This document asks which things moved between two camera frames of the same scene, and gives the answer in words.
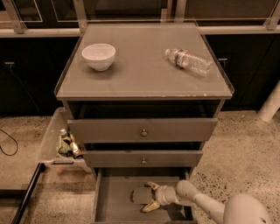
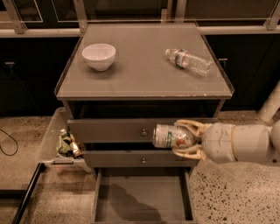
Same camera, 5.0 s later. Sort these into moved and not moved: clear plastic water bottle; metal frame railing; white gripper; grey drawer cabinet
Moved: white gripper
Not moved: grey drawer cabinet; clear plastic water bottle; metal frame railing
